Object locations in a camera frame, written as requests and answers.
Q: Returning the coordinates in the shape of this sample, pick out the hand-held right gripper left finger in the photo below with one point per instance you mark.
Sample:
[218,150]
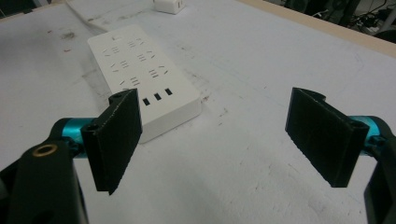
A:
[113,140]

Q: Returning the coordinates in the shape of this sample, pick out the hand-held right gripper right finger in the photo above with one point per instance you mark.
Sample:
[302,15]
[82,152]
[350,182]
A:
[327,137]

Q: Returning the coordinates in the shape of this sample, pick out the white power strip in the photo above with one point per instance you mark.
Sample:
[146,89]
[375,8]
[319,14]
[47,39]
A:
[146,74]

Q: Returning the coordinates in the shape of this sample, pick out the white plug adapter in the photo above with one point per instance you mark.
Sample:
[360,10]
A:
[169,5]

